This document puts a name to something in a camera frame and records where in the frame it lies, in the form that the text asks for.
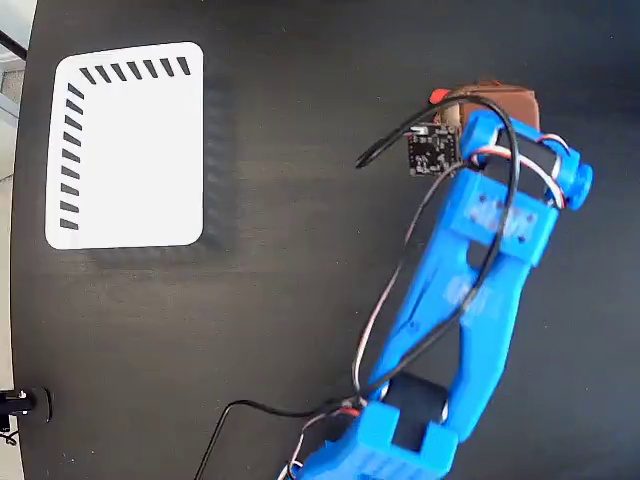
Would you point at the red turtle toy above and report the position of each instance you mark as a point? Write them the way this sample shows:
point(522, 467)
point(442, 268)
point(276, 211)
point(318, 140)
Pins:
point(440, 96)

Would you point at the white slotted plastic tray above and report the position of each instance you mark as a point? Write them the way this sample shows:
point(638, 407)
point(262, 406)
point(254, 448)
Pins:
point(140, 160)

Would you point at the black diagonal bar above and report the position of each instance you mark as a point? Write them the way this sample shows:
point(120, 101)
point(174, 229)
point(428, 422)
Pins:
point(12, 44)

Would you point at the black table clamp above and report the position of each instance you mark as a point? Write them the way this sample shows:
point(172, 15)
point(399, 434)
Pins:
point(25, 402)

